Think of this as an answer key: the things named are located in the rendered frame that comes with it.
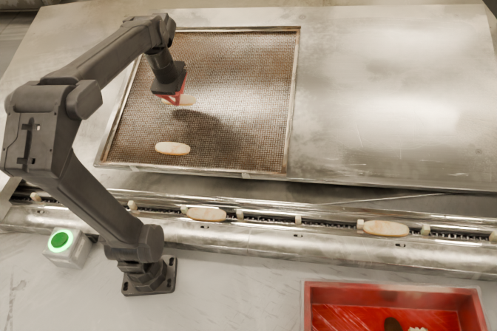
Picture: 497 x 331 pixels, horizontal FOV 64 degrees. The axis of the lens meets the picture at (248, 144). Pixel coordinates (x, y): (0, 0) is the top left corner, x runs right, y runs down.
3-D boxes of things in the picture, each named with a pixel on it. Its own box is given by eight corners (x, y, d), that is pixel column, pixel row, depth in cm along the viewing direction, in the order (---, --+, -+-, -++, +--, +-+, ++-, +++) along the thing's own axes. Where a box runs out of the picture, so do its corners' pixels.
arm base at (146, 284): (122, 297, 90) (174, 292, 89) (109, 284, 84) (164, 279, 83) (129, 261, 96) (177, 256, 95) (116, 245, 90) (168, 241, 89)
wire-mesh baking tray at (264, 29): (100, 165, 107) (97, 163, 106) (148, 29, 131) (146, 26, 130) (285, 177, 98) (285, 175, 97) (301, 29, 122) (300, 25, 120)
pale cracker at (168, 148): (153, 153, 107) (151, 151, 106) (157, 140, 108) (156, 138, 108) (188, 157, 105) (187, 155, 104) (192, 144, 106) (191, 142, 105)
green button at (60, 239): (50, 249, 92) (46, 246, 91) (58, 233, 95) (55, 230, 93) (66, 250, 91) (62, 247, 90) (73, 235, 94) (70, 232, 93)
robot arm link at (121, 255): (124, 275, 86) (148, 276, 86) (106, 254, 79) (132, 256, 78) (136, 236, 92) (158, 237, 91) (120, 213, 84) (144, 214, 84)
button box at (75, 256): (60, 273, 100) (37, 253, 91) (74, 244, 104) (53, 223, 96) (90, 276, 98) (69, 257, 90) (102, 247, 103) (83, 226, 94)
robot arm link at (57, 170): (-34, 161, 49) (40, 162, 47) (11, 77, 56) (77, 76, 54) (115, 264, 86) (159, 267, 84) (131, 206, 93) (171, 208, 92)
